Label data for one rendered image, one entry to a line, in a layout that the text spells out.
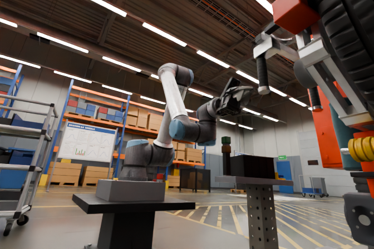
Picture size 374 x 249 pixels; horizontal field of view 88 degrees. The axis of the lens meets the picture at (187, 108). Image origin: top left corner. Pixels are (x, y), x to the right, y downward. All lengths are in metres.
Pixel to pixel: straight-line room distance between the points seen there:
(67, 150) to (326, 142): 6.06
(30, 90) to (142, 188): 10.70
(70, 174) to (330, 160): 9.37
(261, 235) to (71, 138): 5.88
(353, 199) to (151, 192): 0.94
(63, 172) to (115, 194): 8.68
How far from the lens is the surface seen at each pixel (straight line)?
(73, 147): 6.48
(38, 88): 11.69
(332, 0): 0.57
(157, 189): 1.26
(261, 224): 1.19
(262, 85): 0.79
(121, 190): 1.18
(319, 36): 0.61
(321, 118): 1.35
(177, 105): 0.96
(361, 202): 1.03
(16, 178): 6.23
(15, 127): 2.06
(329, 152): 1.30
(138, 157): 1.35
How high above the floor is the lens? 0.42
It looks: 21 degrees up
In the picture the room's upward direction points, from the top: 3 degrees clockwise
